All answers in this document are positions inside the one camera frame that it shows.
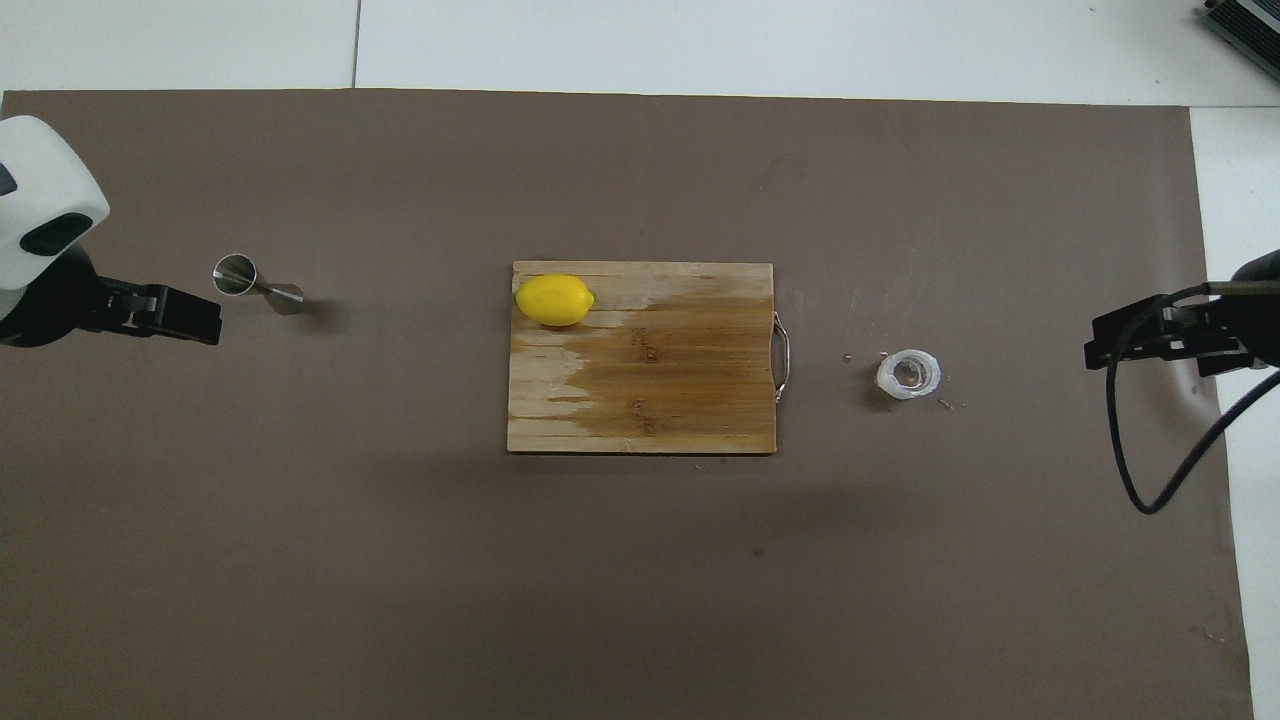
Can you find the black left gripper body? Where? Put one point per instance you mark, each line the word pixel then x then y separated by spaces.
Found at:
pixel 45 300

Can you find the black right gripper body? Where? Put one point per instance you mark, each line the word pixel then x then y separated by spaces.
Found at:
pixel 1262 310

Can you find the steel double jigger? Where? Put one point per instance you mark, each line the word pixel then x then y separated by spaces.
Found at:
pixel 235 275

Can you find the small white plastic cup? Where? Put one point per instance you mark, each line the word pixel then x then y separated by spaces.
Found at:
pixel 886 386

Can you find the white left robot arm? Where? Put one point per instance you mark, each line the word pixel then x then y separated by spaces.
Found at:
pixel 40 180

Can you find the grey black electronic box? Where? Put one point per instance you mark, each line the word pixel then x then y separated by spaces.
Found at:
pixel 1250 30

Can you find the brown paper table mat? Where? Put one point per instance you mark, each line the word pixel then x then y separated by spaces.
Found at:
pixel 400 550

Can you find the yellow lemon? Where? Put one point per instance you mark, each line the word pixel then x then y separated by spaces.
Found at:
pixel 555 300

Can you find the wooden cutting board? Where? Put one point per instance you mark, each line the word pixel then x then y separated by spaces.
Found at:
pixel 680 400

